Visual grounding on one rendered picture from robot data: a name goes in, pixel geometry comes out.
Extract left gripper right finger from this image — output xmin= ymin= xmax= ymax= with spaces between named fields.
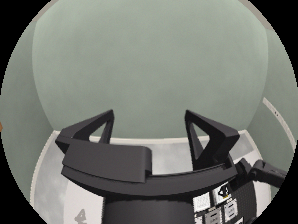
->
xmin=185 ymin=109 xmax=239 ymax=171

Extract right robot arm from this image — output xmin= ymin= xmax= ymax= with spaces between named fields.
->
xmin=229 ymin=157 xmax=287 ymax=224

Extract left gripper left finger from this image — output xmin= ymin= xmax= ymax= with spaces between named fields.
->
xmin=59 ymin=109 xmax=114 ymax=144

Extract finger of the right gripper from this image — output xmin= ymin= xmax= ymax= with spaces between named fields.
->
xmin=218 ymin=186 xmax=226 ymax=197

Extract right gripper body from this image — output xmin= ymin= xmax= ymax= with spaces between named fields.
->
xmin=222 ymin=183 xmax=241 ymax=194

